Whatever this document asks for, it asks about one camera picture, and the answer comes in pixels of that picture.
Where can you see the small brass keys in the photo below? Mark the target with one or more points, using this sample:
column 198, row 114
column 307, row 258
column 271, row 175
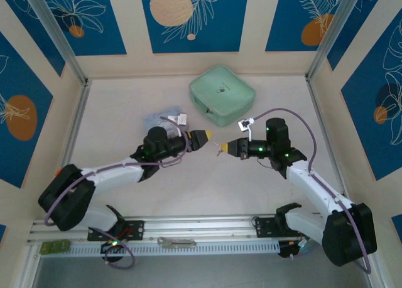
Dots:
column 217, row 150

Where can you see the light blue cartoon tin box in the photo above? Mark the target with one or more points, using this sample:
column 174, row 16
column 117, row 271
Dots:
column 154, row 118

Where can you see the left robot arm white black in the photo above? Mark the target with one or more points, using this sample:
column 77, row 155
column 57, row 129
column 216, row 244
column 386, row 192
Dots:
column 103, row 178

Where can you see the orange round button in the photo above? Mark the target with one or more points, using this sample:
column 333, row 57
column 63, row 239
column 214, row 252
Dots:
column 58, row 172

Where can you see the aluminium frame post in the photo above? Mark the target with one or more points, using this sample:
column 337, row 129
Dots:
column 333, row 30
column 59, row 40

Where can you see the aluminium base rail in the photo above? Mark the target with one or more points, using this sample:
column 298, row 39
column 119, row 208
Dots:
column 201, row 225

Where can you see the green circuit board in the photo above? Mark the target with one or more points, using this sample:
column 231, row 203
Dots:
column 55, row 248

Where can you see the mint green zipper pouch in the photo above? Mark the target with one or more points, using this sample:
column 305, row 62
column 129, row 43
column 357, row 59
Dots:
column 221, row 93

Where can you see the aluminium table side rail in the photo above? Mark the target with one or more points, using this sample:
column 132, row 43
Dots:
column 326, row 137
column 75, row 125

